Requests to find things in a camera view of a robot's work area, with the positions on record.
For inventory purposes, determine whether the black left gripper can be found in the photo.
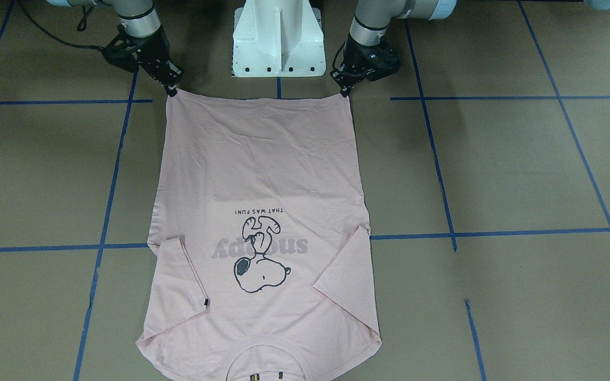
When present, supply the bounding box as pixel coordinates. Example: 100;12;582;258
330;40;401;97

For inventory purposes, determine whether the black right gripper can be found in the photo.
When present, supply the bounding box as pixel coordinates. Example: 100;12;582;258
102;25;184;97

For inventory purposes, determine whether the pink Snoopy t-shirt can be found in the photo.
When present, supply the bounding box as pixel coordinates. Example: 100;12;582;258
137;90;382;380

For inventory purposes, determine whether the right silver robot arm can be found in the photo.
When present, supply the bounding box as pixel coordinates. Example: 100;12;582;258
49;1;184;97

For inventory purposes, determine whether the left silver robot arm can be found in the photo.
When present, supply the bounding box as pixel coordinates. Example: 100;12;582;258
351;1;610;101

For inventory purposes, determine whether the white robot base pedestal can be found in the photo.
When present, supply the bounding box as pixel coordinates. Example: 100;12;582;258
231;1;326;78

